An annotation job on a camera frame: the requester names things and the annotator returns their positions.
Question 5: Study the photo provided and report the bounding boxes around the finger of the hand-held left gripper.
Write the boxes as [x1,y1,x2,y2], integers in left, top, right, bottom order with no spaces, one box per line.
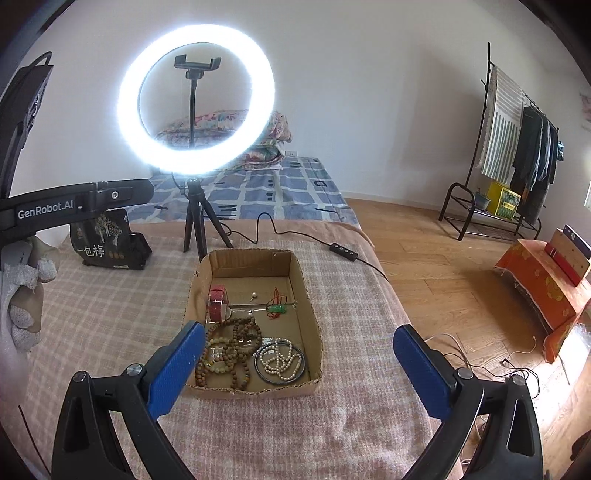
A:
[95,179,154,209]

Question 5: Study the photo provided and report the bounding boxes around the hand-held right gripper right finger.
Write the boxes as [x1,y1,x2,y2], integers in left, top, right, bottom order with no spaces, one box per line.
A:
[392,324,544,480]

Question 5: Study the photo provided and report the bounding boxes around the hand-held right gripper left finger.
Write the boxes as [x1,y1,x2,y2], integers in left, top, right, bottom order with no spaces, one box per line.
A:
[52,320,207,480]

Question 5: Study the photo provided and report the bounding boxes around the cream bead bracelet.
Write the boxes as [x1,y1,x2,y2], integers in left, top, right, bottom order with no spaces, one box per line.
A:
[207,338,240,373]

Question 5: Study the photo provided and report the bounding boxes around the brown bead necklace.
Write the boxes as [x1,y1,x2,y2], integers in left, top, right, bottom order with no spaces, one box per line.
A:
[194,316,264,388]

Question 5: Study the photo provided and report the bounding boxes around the white pearl necklace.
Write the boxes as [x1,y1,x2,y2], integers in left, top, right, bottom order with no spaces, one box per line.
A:
[256,338,301,383]

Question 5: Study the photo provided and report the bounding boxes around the green pendant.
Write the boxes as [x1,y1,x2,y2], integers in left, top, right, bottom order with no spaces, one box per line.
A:
[267,287,298,319]

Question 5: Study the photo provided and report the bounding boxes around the cardboard box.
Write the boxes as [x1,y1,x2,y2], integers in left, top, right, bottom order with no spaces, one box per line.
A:
[182,249,324,398]

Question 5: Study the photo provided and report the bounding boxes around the person's left hand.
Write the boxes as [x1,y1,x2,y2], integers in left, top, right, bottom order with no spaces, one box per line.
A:
[0,237,60,356]

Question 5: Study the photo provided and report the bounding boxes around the black printed bag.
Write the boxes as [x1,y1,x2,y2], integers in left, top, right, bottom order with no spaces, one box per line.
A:
[69,208,153,270]

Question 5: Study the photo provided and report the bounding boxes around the black tripod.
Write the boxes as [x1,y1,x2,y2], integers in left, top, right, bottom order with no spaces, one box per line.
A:
[183,176,234,261]

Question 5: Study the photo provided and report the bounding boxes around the black bangle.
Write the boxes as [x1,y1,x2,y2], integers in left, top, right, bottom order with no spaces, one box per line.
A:
[252,340,306,384]

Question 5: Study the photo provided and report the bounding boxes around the orange cloth covered table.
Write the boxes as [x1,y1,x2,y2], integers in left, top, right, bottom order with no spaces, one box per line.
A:
[494,239,591,363]

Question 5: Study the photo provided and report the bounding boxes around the black phone holder gooseneck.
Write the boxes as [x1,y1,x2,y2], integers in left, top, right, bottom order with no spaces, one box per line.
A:
[174,54,222,151]

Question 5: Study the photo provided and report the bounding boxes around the folded floral quilt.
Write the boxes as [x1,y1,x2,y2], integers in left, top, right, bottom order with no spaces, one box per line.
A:
[154,108,294,172]

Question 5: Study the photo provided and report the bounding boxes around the blue patterned bedsheet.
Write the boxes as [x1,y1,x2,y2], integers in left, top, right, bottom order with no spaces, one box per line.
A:
[124,156,361,227]

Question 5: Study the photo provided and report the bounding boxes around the brown box with red edge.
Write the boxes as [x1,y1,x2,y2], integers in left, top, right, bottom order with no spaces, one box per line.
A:
[545,225,591,287]

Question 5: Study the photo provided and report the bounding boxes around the yellow box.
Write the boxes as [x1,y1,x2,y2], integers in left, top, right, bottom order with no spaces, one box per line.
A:
[487,181,522,217]

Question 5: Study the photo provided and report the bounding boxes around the black metal clothes rack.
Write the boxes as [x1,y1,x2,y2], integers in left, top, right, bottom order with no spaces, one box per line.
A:
[438,42,561,241]

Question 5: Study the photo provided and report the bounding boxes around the hanging dark clothes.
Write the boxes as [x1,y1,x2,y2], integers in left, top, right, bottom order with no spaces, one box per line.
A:
[512,105,566,222]

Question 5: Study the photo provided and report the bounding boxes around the striped cloth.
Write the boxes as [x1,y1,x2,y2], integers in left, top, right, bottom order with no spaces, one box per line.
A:
[477,66,527,178]

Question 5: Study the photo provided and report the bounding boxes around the white floor cable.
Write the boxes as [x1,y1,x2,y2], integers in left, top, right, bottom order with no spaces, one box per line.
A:
[425,332,537,357]

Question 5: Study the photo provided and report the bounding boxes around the white ring light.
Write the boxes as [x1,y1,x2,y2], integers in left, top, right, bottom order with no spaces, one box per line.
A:
[117,25,277,176]

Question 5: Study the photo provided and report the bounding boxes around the red watch strap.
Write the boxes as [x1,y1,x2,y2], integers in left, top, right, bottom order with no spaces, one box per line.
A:
[208,285,230,324]

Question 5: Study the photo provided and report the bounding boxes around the tangled black floor cables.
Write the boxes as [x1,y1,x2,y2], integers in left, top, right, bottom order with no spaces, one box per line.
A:
[466,357,546,398]

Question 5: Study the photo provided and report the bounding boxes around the black cable with controller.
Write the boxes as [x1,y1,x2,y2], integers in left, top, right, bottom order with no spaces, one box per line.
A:
[217,212,389,280]

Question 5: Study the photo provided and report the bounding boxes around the thin black cable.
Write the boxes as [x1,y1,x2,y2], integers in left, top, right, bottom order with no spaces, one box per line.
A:
[18,406,51,480]

